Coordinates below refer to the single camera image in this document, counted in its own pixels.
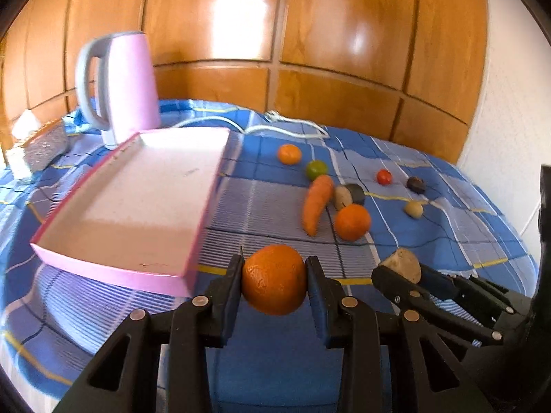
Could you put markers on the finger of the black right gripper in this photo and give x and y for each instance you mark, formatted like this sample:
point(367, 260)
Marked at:
point(407, 295)
point(476, 296)

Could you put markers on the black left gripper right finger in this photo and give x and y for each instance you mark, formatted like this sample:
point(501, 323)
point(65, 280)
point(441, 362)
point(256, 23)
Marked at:
point(418, 365)

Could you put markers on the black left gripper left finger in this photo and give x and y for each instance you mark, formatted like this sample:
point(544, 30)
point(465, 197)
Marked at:
point(122, 375)

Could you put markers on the large orange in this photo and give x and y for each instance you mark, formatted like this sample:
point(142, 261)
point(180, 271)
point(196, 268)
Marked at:
point(274, 280)

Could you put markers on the small yellow potato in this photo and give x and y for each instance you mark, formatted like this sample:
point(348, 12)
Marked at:
point(414, 209)

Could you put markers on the dark brown far piece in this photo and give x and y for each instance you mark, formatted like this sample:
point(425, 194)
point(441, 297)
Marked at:
point(416, 184)

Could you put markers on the dark eggplant piece by carrot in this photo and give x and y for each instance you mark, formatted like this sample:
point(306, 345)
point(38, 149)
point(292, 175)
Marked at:
point(347, 194)

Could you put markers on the red tomato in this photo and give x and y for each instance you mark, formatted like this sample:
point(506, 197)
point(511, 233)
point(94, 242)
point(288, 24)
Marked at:
point(384, 177)

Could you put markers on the orange carrot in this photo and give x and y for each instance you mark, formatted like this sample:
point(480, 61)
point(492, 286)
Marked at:
point(318, 196)

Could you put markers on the green lime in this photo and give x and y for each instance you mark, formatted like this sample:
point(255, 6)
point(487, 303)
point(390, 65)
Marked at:
point(315, 168)

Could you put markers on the pink shallow tray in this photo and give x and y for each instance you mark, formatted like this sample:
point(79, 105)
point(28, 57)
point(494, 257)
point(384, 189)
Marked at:
point(137, 218)

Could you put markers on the blue plaid tablecloth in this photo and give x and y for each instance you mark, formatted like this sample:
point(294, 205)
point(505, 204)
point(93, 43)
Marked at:
point(52, 322)

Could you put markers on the small far orange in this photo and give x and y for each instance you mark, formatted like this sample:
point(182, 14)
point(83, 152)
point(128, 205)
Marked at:
point(289, 154)

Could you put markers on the wooden wardrobe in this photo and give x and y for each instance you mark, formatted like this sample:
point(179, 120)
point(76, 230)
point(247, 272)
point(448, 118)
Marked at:
point(408, 71)

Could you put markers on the silver tissue box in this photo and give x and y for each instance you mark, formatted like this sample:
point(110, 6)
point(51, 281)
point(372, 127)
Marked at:
point(37, 144)

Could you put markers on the pink electric kettle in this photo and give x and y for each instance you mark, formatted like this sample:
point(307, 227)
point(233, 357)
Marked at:
point(116, 87)

